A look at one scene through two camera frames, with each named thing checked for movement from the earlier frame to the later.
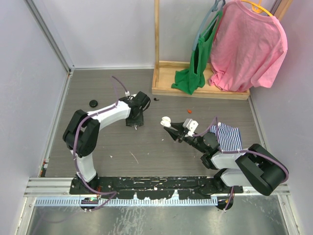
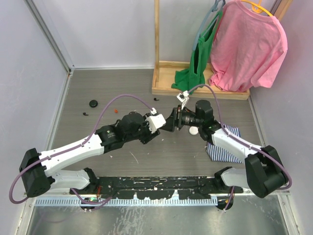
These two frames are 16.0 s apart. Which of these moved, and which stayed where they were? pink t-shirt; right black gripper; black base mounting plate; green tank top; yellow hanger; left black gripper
Moved: right black gripper; left black gripper
Stayed: green tank top; black base mounting plate; yellow hanger; pink t-shirt
